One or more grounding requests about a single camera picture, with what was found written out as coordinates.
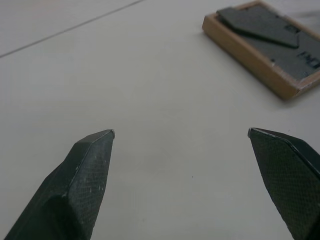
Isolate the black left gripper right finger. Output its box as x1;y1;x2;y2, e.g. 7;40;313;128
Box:
247;127;320;240

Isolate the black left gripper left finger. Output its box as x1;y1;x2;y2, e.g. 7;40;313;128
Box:
4;129;116;240

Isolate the wooden tray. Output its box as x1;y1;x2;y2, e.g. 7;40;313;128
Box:
201;0;320;101

